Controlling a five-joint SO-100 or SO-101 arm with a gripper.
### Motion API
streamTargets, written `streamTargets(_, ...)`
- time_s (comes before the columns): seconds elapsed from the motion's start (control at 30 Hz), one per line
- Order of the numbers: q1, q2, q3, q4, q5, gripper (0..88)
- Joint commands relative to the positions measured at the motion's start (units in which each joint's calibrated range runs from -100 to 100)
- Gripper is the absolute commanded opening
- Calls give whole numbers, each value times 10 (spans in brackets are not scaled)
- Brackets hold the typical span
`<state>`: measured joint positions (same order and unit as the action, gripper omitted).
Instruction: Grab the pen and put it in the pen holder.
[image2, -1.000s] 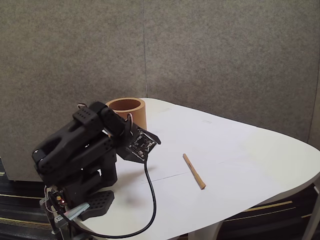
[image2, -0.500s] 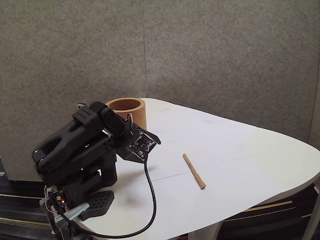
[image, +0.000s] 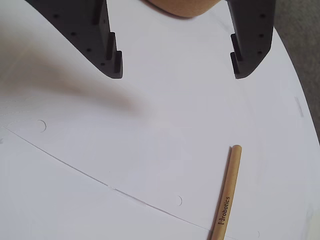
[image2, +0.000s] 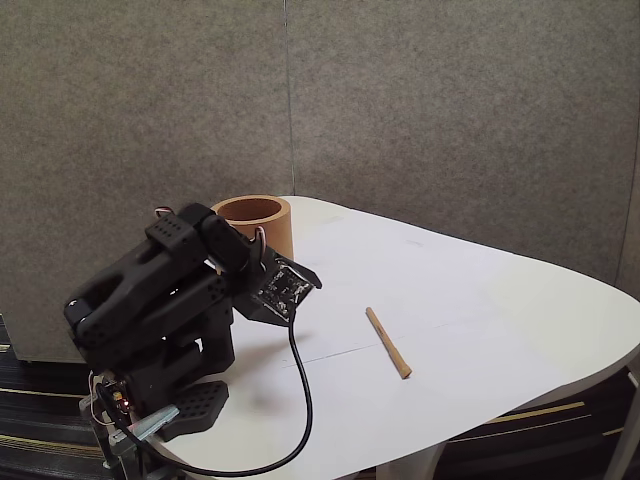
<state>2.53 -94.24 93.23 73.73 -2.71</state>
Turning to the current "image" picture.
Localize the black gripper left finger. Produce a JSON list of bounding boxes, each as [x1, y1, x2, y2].
[[24, 0, 124, 80]]

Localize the white paper sheet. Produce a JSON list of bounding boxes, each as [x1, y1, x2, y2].
[[0, 126, 241, 240], [0, 0, 320, 240]]

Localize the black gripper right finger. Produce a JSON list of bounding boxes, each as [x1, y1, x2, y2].
[[226, 0, 276, 80]]

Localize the tan wooden pen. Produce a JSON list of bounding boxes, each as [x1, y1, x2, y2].
[[206, 144, 243, 240]]

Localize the cork pen holder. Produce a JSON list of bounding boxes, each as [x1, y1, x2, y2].
[[142, 0, 223, 19]]

